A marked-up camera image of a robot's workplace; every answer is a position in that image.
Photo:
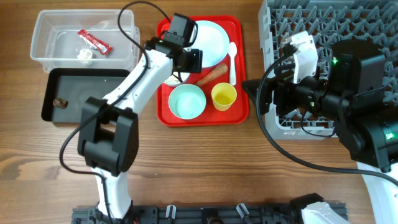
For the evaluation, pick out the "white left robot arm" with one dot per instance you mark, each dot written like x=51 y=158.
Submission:
x=109 y=138

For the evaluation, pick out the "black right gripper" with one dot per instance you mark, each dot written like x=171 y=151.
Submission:
x=283 y=88

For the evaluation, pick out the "light blue bowl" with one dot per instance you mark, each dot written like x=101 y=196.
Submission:
x=181 y=76

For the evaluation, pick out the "yellow plastic cup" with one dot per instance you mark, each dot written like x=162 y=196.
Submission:
x=223 y=96

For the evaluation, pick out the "red plastic tray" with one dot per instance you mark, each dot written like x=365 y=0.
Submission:
x=238 y=111

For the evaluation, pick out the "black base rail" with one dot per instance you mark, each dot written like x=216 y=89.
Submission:
x=271 y=213

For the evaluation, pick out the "large light blue plate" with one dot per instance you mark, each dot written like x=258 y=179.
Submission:
x=213 y=41

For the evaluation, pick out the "black waste tray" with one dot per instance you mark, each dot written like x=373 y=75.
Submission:
x=76 y=85

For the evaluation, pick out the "crumpled white tissue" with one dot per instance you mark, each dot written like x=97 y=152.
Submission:
x=85 y=56

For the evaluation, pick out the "orange carrot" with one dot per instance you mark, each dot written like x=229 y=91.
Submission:
x=214 y=74

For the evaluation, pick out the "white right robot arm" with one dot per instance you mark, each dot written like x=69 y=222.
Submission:
x=352 y=97

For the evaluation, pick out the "brown food scrap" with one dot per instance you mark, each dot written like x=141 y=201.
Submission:
x=60 y=103

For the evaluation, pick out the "white rice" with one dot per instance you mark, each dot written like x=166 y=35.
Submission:
x=172 y=81

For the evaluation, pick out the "grey dishwasher rack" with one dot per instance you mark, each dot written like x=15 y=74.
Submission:
x=329 y=22

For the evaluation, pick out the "mint green bowl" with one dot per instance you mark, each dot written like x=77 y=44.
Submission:
x=187 y=101

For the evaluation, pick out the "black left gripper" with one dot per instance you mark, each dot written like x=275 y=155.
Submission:
x=196 y=64

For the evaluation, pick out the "white plastic spoon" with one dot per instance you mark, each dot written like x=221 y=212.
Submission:
x=232 y=70

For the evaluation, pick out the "red sauce packet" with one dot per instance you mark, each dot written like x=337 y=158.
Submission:
x=103 y=47

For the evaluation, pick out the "clear plastic bin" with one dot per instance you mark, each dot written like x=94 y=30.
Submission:
x=56 y=44

